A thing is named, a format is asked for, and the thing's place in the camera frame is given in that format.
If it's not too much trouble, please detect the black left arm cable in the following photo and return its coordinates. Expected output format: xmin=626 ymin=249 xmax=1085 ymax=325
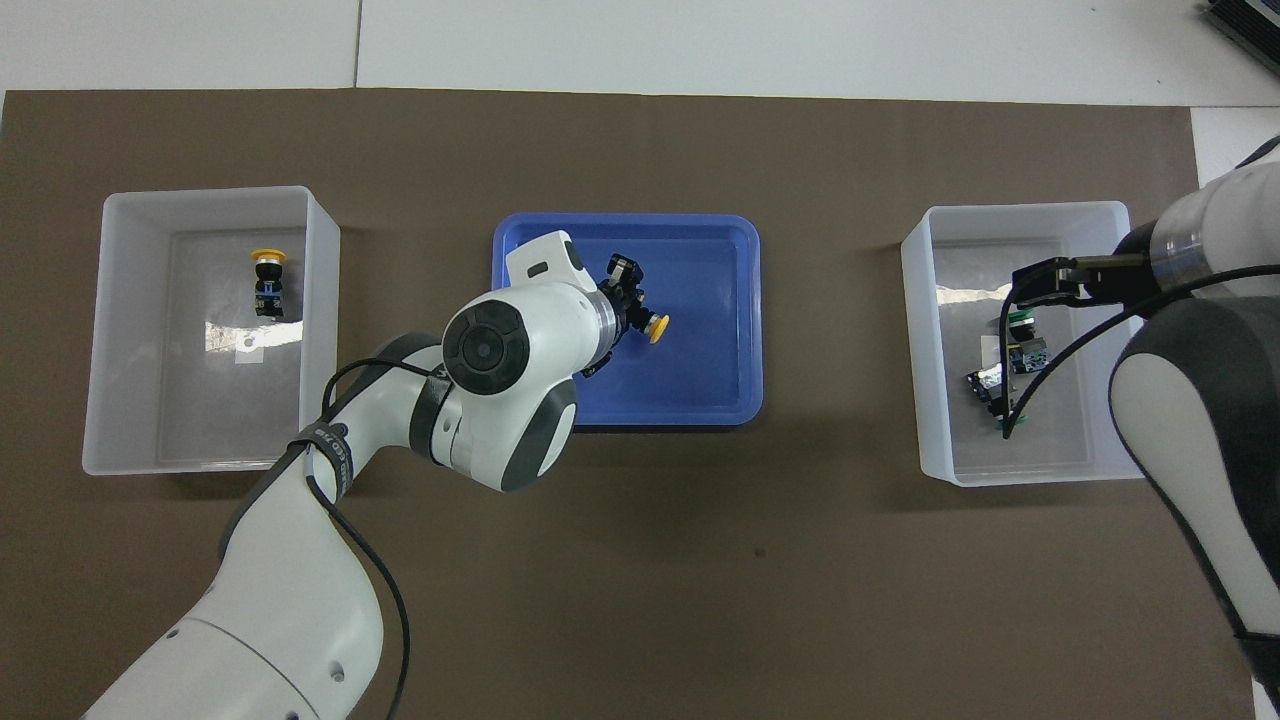
xmin=288 ymin=357 xmax=446 ymax=720

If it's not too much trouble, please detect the small-cap green push button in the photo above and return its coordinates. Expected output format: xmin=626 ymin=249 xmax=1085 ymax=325
xmin=965 ymin=365 xmax=1017 ymax=437

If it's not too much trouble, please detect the large-cap green push button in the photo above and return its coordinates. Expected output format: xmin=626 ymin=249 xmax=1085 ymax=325
xmin=1000 ymin=308 xmax=1049 ymax=373

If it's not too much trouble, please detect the large-cap yellow push button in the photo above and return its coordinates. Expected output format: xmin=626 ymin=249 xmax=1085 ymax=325
xmin=250 ymin=248 xmax=288 ymax=319

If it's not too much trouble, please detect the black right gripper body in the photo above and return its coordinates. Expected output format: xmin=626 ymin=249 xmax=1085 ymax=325
xmin=1074 ymin=222 xmax=1167 ymax=317

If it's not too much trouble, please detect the translucent white plastic box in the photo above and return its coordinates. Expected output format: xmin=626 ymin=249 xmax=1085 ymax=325
xmin=900 ymin=201 xmax=1146 ymax=488
xmin=82 ymin=185 xmax=341 ymax=477

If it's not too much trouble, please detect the small-cap yellow push button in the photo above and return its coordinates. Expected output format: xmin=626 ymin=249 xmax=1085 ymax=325
xmin=622 ymin=298 xmax=672 ymax=346

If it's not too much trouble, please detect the black ribbed device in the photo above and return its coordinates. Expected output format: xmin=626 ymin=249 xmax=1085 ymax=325
xmin=1200 ymin=0 xmax=1280 ymax=63

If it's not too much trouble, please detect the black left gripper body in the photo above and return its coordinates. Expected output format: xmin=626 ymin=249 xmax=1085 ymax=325
xmin=596 ymin=279 xmax=647 ymax=352

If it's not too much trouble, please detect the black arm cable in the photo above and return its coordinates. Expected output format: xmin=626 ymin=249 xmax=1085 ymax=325
xmin=1000 ymin=262 xmax=1280 ymax=441
xmin=288 ymin=357 xmax=446 ymax=720

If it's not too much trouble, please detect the brown table mat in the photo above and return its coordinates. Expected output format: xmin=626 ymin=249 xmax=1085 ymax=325
xmin=0 ymin=88 xmax=1246 ymax=720

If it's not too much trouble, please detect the blue plastic tray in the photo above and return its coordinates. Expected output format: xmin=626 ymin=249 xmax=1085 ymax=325
xmin=488 ymin=213 xmax=764 ymax=429

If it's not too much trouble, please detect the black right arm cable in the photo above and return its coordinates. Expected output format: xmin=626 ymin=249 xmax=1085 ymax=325
xmin=1000 ymin=262 xmax=1280 ymax=441

